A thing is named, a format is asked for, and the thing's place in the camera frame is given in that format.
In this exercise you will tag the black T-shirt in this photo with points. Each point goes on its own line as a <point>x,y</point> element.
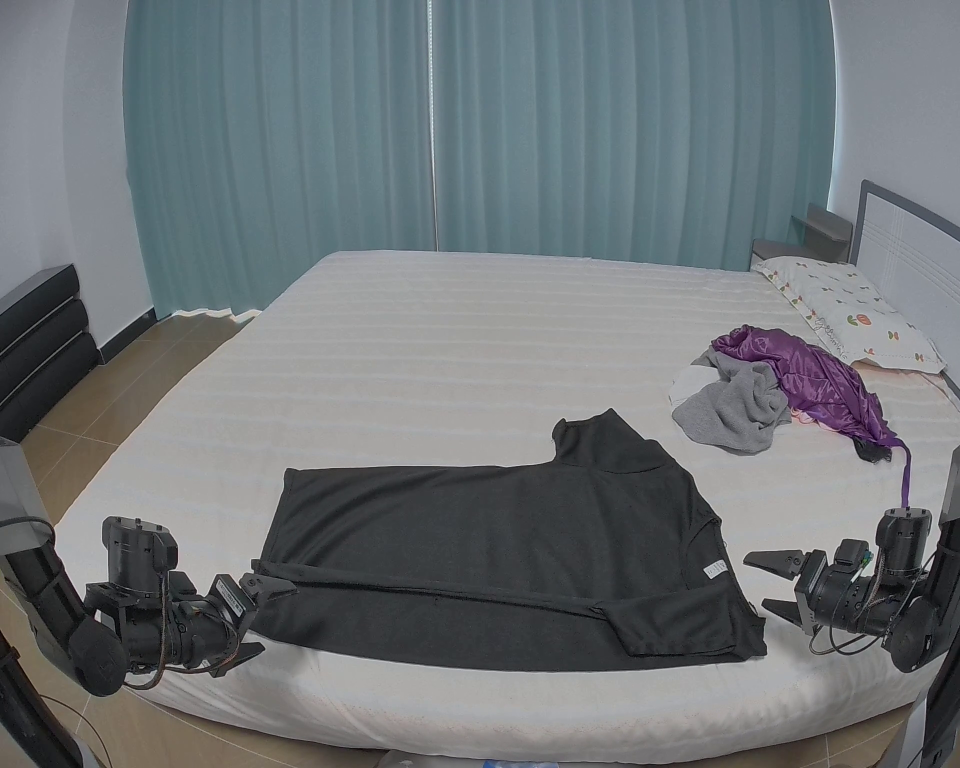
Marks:
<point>487,555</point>

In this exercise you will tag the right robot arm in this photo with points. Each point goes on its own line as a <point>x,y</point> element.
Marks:
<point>919,607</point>

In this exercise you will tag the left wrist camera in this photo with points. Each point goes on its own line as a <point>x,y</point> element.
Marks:
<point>166,559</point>

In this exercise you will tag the bed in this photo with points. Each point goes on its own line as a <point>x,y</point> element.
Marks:
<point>450,352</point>

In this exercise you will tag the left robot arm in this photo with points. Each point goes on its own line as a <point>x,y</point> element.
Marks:
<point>45,592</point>

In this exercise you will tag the grey garment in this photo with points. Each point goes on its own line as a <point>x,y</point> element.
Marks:
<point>731,412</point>

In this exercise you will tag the purple garment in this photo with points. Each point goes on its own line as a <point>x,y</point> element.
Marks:
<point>817,382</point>

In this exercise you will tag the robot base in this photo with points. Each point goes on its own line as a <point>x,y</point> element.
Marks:
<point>480,760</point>

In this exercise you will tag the blue-green curtain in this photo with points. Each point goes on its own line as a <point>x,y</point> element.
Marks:
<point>285,150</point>
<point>637,127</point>

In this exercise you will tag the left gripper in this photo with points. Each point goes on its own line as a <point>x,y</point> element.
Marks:
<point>229,604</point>

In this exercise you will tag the black chest of drawers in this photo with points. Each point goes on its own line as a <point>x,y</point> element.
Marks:
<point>41,345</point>

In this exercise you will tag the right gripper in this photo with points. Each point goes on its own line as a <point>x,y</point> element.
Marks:
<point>832,600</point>

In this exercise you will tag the white printed pillow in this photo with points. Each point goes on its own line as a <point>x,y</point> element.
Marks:
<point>847,304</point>

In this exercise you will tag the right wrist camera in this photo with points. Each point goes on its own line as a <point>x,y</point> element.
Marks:
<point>851,559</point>

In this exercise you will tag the grey bedside table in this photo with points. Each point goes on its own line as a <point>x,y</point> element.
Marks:
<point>821,229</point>

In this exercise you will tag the white garment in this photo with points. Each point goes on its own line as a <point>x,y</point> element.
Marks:
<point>690,386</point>

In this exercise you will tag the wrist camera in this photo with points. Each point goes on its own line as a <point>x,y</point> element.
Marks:
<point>851,559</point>
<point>166,559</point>

